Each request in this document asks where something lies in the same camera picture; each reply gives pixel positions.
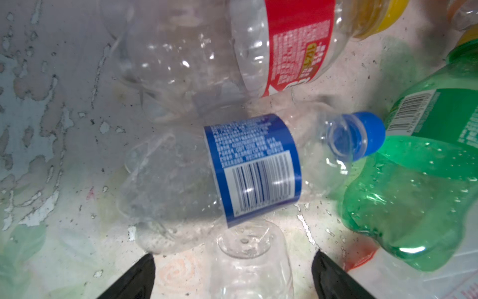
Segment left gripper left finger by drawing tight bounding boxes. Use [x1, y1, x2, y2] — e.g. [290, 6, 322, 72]
[98, 254, 156, 299]

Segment clear ribbed bottle white cap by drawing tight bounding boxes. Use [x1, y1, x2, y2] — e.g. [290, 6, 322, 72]
[207, 219, 295, 299]

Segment green plastic bottle yellow cap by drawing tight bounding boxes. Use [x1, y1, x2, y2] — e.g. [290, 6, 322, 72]
[341, 26, 478, 272]

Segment clear bottle blue label blue cap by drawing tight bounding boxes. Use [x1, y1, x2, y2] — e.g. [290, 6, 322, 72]
[117, 108, 385, 254]

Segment clear bottle red label yellow cap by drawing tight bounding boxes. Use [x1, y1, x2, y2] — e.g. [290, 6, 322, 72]
[99, 1, 408, 123]

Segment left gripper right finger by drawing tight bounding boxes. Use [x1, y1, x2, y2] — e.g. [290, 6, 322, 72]
[311, 250, 375, 299]

